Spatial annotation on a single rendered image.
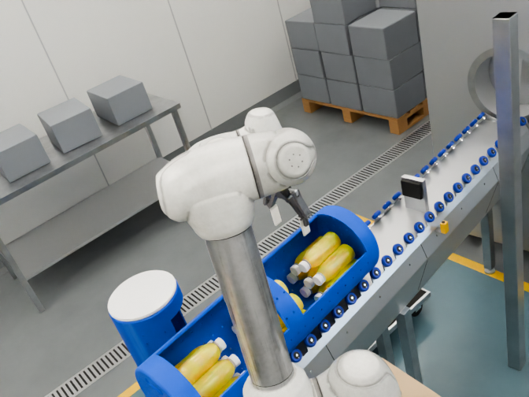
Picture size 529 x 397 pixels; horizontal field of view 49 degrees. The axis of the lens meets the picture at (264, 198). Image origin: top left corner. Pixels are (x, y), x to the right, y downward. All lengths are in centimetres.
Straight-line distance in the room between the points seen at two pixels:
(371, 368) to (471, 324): 195
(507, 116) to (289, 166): 129
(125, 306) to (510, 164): 154
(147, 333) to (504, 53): 160
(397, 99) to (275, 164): 390
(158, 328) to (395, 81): 324
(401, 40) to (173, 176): 390
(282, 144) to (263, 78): 490
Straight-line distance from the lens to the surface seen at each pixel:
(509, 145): 228
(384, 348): 274
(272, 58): 601
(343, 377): 135
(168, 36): 532
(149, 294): 229
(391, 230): 240
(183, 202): 110
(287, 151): 106
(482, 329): 325
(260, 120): 164
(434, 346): 318
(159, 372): 169
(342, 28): 499
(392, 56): 481
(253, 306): 121
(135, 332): 226
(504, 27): 209
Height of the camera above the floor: 238
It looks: 31 degrees down
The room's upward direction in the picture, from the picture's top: 17 degrees counter-clockwise
